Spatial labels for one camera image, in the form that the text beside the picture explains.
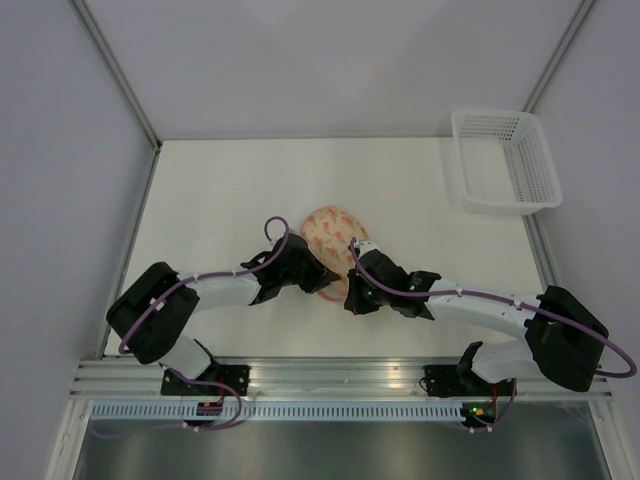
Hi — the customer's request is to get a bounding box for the white slotted cable duct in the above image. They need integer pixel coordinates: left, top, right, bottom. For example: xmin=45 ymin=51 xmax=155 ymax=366
xmin=90 ymin=400 xmax=464 ymax=422

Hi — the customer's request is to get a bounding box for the white plastic perforated basket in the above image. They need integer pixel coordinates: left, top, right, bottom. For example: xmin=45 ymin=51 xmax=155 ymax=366
xmin=451 ymin=109 xmax=563 ymax=216

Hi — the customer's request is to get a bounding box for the right aluminium frame post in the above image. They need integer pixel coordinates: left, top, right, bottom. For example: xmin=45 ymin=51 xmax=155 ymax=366
xmin=522 ymin=0 xmax=600 ymax=114

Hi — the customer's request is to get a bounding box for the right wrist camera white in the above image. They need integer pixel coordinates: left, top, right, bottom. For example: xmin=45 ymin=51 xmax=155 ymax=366
xmin=350 ymin=238 xmax=378 ymax=257

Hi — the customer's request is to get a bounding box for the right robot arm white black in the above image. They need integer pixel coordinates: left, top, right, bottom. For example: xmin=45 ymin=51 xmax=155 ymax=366
xmin=344 ymin=241 xmax=609 ymax=395

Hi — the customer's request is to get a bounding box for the aluminium mounting rail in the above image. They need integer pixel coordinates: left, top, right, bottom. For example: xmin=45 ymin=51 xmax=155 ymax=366
xmin=69 ymin=355 xmax=616 ymax=401

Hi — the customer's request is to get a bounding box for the aluminium frame post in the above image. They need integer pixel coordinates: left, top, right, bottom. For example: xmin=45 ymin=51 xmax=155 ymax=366
xmin=522 ymin=0 xmax=600 ymax=114
xmin=67 ymin=0 xmax=162 ymax=153

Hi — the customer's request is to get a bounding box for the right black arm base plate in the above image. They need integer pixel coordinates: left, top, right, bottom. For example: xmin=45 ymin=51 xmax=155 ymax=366
xmin=422 ymin=364 xmax=513 ymax=398

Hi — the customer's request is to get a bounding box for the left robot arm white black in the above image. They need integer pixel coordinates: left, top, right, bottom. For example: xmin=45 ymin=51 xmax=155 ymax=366
xmin=106 ymin=234 xmax=340 ymax=396

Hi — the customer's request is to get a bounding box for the floral mesh laundry bag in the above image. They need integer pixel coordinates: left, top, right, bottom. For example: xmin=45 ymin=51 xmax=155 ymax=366
xmin=299 ymin=205 xmax=370 ymax=303

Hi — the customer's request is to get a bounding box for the left aluminium frame post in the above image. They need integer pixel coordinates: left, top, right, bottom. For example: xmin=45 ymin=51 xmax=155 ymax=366
xmin=67 ymin=0 xmax=162 ymax=153

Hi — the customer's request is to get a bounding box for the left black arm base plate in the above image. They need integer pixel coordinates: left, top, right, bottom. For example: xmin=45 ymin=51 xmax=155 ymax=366
xmin=160 ymin=364 xmax=251 ymax=397

